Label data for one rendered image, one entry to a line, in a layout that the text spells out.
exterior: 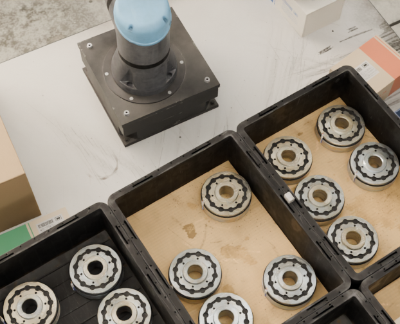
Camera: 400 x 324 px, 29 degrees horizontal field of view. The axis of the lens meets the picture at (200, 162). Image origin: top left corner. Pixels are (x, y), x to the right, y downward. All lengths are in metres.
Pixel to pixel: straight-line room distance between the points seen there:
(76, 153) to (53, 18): 1.22
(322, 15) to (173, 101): 0.47
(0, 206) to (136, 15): 0.48
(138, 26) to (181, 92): 0.24
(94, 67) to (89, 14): 1.16
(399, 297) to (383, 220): 0.16
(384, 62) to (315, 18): 0.21
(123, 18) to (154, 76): 0.18
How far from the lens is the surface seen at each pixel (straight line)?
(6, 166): 1.59
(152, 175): 1.51
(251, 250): 1.55
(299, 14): 1.97
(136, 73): 1.71
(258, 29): 2.01
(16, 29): 2.96
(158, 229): 1.57
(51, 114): 1.88
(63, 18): 2.96
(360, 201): 1.63
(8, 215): 1.70
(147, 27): 1.60
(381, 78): 1.87
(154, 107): 1.74
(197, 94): 1.77
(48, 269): 1.56
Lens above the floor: 2.26
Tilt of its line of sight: 61 degrees down
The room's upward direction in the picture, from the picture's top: 2 degrees clockwise
